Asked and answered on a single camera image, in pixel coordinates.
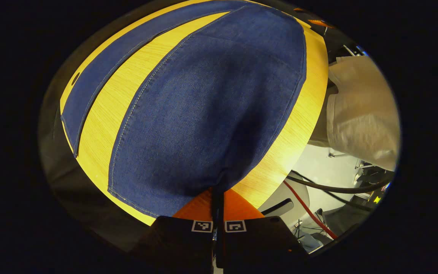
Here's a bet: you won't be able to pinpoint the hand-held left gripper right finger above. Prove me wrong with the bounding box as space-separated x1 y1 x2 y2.
219 188 309 274

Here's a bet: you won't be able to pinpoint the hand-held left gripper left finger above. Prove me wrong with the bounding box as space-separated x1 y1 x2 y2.
128 188 219 274

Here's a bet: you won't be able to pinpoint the blue denim jeans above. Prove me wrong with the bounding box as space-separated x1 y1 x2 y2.
60 0 308 218

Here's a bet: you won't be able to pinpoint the person's light clothing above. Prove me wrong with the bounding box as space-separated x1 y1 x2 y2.
309 56 401 172

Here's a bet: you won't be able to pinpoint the red cable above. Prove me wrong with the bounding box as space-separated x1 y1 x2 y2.
283 180 338 240

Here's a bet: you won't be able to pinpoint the thick black cable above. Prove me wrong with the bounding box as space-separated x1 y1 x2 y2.
287 170 394 194

